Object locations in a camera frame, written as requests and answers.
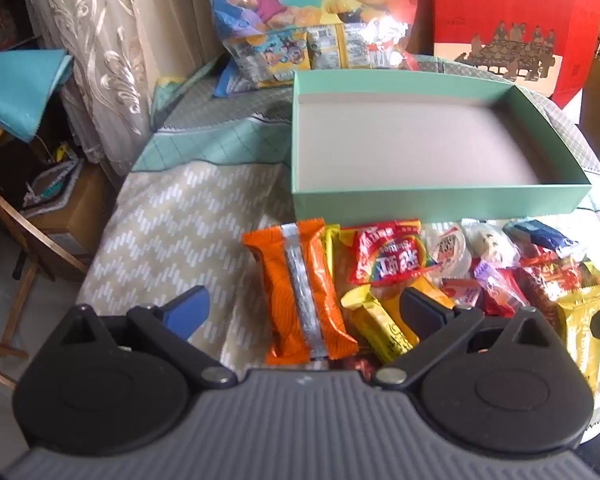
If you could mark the red orange snack packet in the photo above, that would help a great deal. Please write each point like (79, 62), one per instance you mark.
(545, 280)

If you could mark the white nougat candy packet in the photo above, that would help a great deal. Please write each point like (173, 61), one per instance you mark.
(490, 242)

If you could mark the yellow cheese bar packet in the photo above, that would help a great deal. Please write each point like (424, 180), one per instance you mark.
(375, 320)

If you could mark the white teal knit cloth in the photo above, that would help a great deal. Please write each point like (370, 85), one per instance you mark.
(50, 185)

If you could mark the red rainbow candy packet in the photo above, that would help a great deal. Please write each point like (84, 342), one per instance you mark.
(390, 255)

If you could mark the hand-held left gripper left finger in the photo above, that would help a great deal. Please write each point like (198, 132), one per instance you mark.
(187, 310)

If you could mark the clear jelly cup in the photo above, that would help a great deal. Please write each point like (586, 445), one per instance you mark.
(447, 252)

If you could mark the mint green cardboard box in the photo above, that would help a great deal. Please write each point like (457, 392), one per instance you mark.
(405, 140)

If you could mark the cartoon dog snack bag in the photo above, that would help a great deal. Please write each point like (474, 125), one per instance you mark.
(260, 0)

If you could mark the purple candy wrapper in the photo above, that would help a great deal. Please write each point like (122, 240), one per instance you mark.
(495, 280)

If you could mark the yellow gold snack packet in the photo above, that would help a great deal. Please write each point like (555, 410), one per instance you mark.
(580, 330)

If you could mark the wooden chair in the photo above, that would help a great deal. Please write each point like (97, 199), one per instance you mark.
(30, 232)

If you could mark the beige lace curtain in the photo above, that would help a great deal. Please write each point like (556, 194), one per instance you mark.
(105, 35)

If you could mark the red gift box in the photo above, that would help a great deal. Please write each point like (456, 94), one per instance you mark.
(480, 10)

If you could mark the brown cardboard box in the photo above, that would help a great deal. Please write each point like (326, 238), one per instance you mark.
(80, 210)

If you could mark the small blue white packet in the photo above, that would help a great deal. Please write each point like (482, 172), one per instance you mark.
(230, 82)

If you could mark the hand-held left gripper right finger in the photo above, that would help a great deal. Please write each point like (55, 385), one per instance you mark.
(422, 312)

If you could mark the blue snack packet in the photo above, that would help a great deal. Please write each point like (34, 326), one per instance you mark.
(535, 235)

